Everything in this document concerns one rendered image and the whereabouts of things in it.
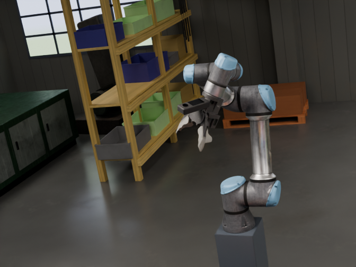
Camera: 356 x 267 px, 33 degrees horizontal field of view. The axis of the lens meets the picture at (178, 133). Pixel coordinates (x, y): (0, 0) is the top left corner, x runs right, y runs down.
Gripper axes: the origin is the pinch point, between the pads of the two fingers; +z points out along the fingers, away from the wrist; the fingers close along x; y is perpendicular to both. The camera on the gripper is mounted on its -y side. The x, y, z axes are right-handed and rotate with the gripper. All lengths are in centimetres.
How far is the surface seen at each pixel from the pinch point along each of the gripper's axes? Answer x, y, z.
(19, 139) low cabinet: 454, 204, 195
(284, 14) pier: 386, 476, -66
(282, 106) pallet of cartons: 314, 464, 42
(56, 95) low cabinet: 512, 268, 149
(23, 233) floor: 302, 153, 231
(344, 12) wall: 333, 525, -98
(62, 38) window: 688, 354, 107
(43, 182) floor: 411, 229, 229
